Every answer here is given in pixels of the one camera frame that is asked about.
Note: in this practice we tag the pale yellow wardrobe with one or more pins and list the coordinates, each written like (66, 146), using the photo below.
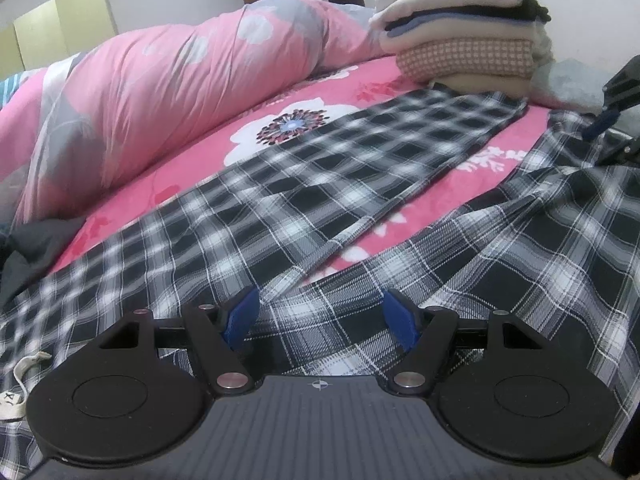
(60, 25)

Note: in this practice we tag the dark grey garment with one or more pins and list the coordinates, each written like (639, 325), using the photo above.
(35, 245)

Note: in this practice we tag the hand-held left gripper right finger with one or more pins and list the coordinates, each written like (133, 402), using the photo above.
(400, 320)

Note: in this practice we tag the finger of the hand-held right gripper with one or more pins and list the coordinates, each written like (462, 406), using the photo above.
(627, 154)
(601, 124)

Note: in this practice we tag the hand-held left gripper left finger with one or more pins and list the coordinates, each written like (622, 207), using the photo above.
(242, 315)

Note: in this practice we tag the pink floral blanket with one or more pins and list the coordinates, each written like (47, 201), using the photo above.
(175, 175)

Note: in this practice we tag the teal striped quilt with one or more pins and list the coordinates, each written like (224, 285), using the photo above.
(10, 87)

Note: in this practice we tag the black white plaid pants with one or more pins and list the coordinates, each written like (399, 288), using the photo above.
(350, 170)

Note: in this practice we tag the stack of folded clothes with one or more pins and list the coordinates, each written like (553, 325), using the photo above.
(465, 55)

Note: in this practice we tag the light grey cloth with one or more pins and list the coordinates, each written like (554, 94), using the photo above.
(565, 85)

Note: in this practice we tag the pink floral duvet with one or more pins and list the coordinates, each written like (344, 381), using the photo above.
(165, 70)

